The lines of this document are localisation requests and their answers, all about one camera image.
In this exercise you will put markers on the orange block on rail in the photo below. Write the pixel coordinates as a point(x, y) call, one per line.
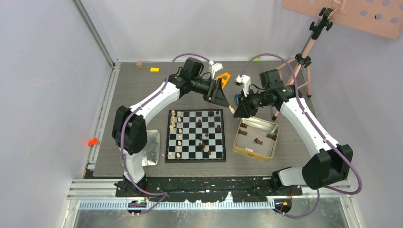
point(92, 142)

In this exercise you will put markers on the small yellow block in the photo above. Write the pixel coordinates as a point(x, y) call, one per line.
point(154, 69)

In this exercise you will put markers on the yellow triangle toy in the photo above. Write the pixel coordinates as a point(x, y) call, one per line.
point(224, 79)

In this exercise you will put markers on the blue and grey lego block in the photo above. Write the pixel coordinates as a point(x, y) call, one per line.
point(236, 99)

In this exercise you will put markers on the light pawn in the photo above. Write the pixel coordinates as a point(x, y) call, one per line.
point(232, 110)

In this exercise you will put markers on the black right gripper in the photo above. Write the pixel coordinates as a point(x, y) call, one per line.
point(241, 111)

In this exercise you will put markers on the dark pawn in tin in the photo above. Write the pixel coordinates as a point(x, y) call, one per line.
point(273, 137)

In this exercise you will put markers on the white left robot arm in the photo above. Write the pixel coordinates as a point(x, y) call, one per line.
point(130, 124)

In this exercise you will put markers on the pink perforated board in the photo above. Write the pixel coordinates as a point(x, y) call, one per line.
point(378, 17)

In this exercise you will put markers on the gold square metal tin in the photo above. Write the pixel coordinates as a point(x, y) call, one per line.
point(250, 139)

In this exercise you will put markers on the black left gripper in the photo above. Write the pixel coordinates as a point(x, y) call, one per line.
point(218, 97)

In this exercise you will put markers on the green block at wall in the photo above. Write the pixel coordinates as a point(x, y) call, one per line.
point(255, 59)

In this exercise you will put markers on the pink tripod stand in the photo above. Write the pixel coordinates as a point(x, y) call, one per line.
point(303, 60)

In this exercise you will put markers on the black and white chessboard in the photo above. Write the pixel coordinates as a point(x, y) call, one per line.
point(192, 136)

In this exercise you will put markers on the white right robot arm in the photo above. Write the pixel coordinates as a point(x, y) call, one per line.
point(329, 162)

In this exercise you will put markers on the silver tin lid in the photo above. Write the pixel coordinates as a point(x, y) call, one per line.
point(151, 151)

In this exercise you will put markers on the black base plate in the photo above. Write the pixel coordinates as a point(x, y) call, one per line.
point(205, 189)

